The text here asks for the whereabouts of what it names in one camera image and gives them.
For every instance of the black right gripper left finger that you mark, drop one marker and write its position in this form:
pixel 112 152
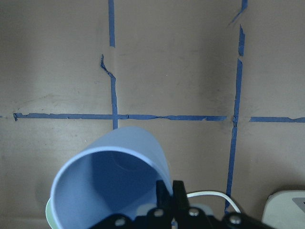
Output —
pixel 164 200

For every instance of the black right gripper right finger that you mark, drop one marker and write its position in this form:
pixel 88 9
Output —
pixel 180 200

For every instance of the blue plastic cup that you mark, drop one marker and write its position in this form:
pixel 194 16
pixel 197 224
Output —
pixel 116 174

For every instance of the cream chrome toaster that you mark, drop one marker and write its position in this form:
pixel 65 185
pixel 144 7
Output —
pixel 285 210

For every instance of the mint green bowl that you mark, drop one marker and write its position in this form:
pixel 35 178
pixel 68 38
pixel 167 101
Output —
pixel 49 216

